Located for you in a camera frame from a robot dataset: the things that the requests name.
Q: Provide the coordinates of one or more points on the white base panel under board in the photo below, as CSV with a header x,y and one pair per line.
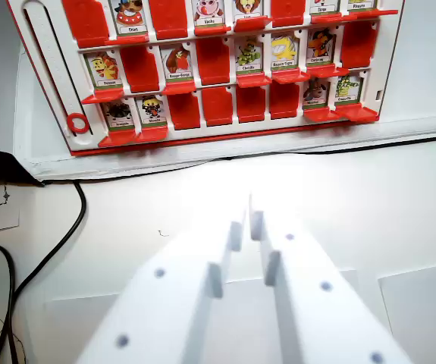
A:
x,y
411,106

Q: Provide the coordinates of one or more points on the white paper sheet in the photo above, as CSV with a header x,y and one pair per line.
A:
x,y
77,318
422,314

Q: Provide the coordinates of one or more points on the red and white game board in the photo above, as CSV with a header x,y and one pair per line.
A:
x,y
217,72

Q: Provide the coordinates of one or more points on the red flap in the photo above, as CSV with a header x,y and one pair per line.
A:
x,y
290,77

